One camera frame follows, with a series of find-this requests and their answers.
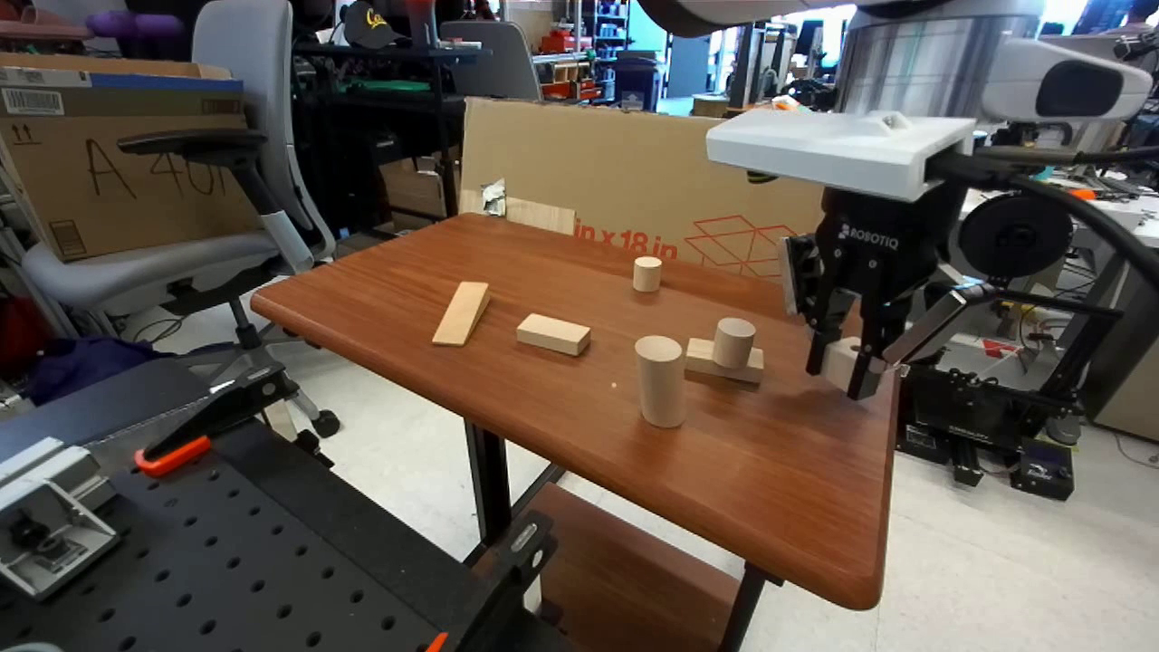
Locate black table leg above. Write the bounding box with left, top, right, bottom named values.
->
left=466, top=423, right=509, bottom=546

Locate black 3D printer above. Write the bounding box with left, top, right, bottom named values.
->
left=897, top=192, right=1114, bottom=500

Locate orange handled black clamp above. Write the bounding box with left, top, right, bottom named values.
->
left=135, top=369, right=291, bottom=477

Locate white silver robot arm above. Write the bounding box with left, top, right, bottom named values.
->
left=707, top=0, right=1152, bottom=398

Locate black perforated workbench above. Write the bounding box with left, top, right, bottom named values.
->
left=0, top=354, right=563, bottom=652

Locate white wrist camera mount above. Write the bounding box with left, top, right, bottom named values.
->
left=707, top=109, right=974, bottom=205

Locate small wooden cube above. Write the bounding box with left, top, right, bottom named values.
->
left=823, top=337, right=858, bottom=387

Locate small wooden cylinder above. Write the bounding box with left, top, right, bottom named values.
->
left=631, top=256, right=664, bottom=293

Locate large wooden cylinder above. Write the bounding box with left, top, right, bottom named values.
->
left=634, top=335, right=683, bottom=429

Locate brown cardboard box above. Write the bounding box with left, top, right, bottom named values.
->
left=0, top=54, right=256, bottom=261

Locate medium wooden cylinder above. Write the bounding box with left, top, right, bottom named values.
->
left=715, top=316, right=756, bottom=369

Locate flat wooden base block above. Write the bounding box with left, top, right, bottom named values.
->
left=683, top=337, right=763, bottom=383

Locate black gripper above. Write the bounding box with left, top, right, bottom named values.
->
left=785, top=185, right=965, bottom=398

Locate rectangular wooden block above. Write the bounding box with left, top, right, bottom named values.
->
left=517, top=316, right=592, bottom=354

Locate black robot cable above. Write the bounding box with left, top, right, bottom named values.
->
left=882, top=142, right=1159, bottom=368

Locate grey metal bracket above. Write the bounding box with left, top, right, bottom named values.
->
left=0, top=439, right=119, bottom=602

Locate thin wooden plank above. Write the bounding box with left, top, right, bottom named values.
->
left=430, top=278, right=490, bottom=349

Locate grey office chair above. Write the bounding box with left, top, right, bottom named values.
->
left=0, top=0, right=333, bottom=404

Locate large cardboard box panel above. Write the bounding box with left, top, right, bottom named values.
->
left=459, top=97, right=823, bottom=278

